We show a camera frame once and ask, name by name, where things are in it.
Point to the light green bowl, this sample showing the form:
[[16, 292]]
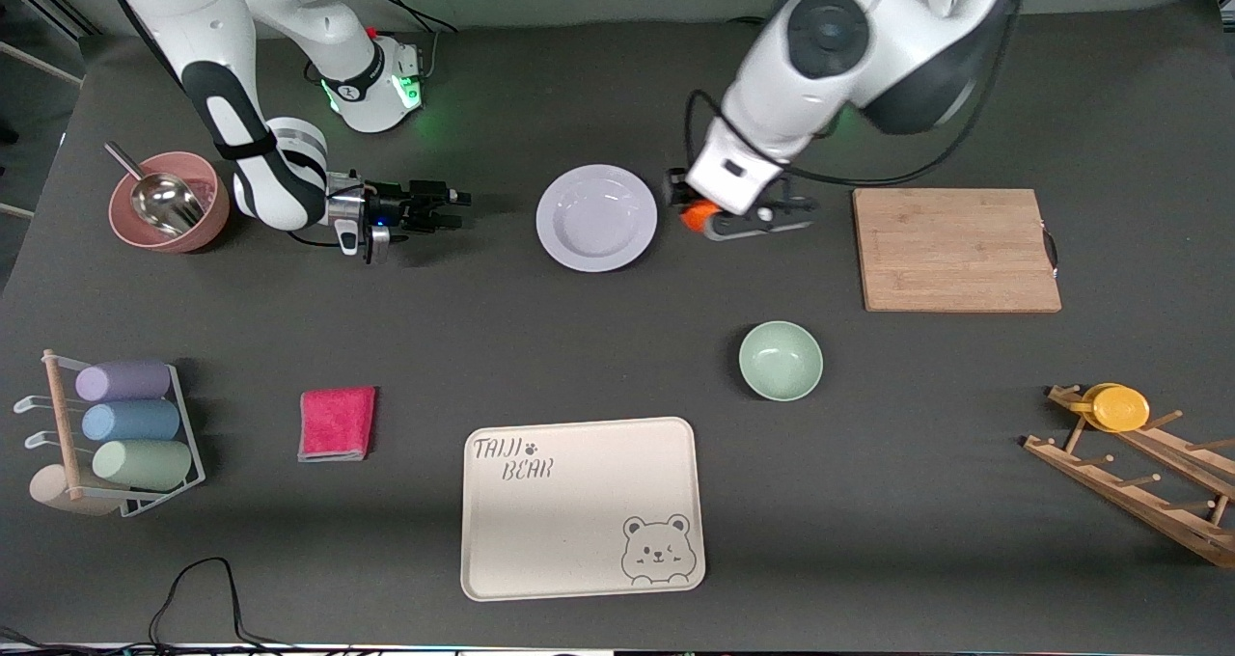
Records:
[[781, 361]]

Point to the wooden cutting board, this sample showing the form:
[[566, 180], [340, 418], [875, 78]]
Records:
[[965, 251]]

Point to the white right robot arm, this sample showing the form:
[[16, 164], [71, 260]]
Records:
[[270, 183]]

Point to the wooden peg drying rack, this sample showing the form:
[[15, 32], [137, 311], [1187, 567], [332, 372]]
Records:
[[1138, 487]]

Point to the green cup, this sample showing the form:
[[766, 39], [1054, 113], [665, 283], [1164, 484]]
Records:
[[143, 465]]

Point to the blue cup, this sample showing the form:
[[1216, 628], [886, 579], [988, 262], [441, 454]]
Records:
[[130, 422]]

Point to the purple cup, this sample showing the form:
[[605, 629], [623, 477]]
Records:
[[123, 381]]

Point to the pink bowl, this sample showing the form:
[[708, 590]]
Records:
[[214, 214]]

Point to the beige bear print tray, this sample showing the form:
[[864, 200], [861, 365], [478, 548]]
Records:
[[569, 521]]

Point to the yellow cup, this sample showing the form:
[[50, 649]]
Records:
[[1119, 409]]

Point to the lavender round plate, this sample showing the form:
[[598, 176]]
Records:
[[596, 218]]

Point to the metal scoop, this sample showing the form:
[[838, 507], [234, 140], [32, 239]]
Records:
[[164, 203]]

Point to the beige cup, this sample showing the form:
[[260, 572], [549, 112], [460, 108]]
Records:
[[48, 490]]

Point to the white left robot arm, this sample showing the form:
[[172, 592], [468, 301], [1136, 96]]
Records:
[[868, 39]]

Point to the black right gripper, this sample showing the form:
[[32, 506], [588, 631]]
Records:
[[394, 204]]

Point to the pink folded cloth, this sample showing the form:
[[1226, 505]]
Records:
[[337, 424]]

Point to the orange fruit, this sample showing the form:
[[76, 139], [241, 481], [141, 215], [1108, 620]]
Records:
[[697, 217]]

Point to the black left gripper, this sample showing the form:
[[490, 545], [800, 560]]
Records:
[[674, 191]]

